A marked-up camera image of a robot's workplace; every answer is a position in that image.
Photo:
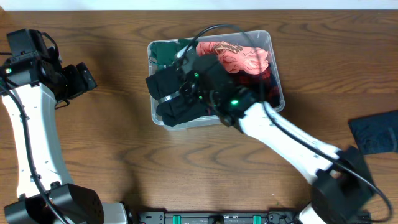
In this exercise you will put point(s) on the red navy plaid shirt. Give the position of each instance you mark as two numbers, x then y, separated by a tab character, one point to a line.
271	88

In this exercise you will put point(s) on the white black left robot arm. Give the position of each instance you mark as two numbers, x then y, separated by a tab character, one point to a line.
33	83

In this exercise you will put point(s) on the black cloth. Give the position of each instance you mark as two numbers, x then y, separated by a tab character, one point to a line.
164	86

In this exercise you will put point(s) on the dark navy cloth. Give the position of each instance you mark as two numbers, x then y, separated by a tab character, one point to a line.
376	133

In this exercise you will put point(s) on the black mounting rail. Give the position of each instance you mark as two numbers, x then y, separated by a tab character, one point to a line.
274	217

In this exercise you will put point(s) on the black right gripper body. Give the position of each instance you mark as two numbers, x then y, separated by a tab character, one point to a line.
194	91

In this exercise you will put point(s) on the dark green cloth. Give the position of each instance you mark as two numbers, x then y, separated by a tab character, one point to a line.
163	53

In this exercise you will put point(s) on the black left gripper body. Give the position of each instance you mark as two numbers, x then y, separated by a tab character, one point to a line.
78	78

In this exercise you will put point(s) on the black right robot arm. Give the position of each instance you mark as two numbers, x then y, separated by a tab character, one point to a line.
341	181

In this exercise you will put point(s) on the pink printed t-shirt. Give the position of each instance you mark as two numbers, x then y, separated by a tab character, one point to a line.
236	58

